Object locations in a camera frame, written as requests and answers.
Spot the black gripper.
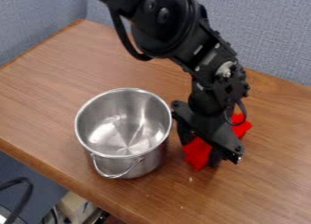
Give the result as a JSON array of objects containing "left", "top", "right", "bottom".
[{"left": 171, "top": 100, "right": 244, "bottom": 168}]

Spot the red plastic block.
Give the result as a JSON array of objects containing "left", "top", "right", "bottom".
[{"left": 183, "top": 113, "right": 252, "bottom": 170}]

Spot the metal pot with handle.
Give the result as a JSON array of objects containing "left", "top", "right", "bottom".
[{"left": 75, "top": 87, "right": 172, "bottom": 178}]

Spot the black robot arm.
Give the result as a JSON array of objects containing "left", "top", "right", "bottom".
[{"left": 99, "top": 0, "right": 249, "bottom": 168}]

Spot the beige box under table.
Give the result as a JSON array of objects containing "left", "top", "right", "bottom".
[{"left": 41, "top": 190, "right": 109, "bottom": 224}]

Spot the black cable loop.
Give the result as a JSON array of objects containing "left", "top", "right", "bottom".
[{"left": 0, "top": 177, "right": 34, "bottom": 224}]

